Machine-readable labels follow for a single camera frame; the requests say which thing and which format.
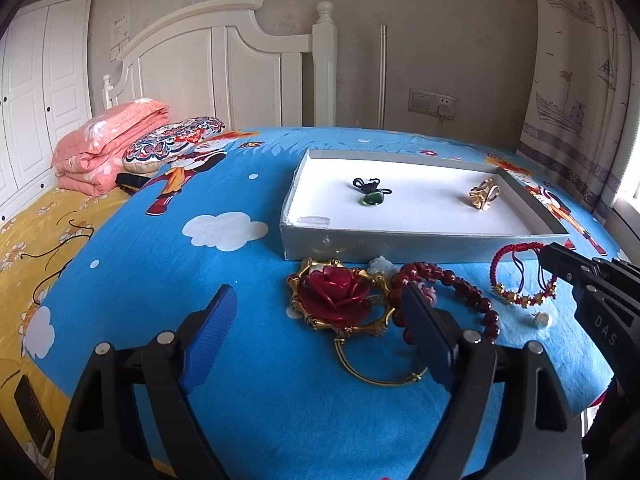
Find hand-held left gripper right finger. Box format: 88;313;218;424
400;285;586;480

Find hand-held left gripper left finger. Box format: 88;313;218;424
54;284;238;480

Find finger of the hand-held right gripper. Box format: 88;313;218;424
537;242;598;288
592;257;640;286

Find red bead bracelet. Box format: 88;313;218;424
387;260;501;346

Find gold bangle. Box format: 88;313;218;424
334;336;432;387

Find red cord bracelet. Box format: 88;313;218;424
490;241;561;307

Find white flower pendant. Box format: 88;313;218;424
367;256;401;278

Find shallow grey cardboard box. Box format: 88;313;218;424
279;149;571;263

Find red rose gold brooch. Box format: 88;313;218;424
286;257;396;339

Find blue cartoon blanket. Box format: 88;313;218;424
40;125;626;480

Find window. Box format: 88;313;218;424
612;35;640;241

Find small black object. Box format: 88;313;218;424
115;172;153;195

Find ship print curtain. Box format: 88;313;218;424
515;0;640;221

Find patterned round pillow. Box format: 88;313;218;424
122;116;226;175

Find yellow floral bedsheet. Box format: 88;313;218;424
0;185;166;480

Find black remote control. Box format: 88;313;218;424
14;377;56;456

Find folded pink quilt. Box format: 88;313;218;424
51;99;171;196

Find white wooden headboard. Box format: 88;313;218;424
102;0;338;128

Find white wardrobe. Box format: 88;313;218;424
0;0;97;221

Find gold ring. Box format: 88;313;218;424
467;177;502;211

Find green pendant with black cord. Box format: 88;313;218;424
351;176;393;207

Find wall power socket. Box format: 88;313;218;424
432;92;457;121

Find metal wall pipe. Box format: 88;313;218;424
377;24;388;130

